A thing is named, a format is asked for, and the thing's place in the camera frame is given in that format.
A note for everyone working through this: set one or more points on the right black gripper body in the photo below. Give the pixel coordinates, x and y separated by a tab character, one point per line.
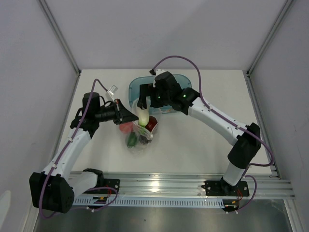
158	99

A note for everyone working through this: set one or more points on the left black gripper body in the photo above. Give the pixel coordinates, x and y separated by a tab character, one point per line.
107	113

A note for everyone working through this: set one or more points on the red tomato toy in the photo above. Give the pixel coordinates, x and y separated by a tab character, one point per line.
126	128

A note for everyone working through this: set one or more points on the white radish toy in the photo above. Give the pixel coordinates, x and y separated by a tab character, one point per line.
143	115

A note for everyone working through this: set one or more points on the clear zip top bag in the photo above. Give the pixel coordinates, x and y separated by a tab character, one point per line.
139	149

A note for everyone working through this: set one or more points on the green lime toy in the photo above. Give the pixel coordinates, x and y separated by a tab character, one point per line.
131	140

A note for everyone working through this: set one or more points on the dark red apple toy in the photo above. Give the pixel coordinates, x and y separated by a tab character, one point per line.
152	124

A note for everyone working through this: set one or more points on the dark brown mangosteen toy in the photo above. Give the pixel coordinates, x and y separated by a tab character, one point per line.
143	140

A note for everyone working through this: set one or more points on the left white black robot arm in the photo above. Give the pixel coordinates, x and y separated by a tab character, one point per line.
51	189

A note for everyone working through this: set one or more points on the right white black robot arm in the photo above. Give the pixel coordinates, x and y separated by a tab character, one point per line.
243	138

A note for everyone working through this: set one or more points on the teal plastic tray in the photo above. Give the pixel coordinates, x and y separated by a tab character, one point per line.
134	92

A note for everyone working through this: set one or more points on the green leaf toy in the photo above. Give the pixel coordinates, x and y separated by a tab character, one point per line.
142	130

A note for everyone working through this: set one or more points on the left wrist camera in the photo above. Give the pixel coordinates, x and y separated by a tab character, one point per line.
110	94

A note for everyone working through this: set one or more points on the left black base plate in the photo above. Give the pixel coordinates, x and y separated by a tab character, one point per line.
112	183

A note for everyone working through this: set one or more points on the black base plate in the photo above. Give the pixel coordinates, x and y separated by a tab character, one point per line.
112	183
221	188

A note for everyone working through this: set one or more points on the white slotted cable duct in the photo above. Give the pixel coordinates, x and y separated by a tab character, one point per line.
150	202

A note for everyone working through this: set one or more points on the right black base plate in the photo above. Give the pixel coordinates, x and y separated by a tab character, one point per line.
221	188

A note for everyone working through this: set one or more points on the aluminium mounting rail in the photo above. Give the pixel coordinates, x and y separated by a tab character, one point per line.
189	185

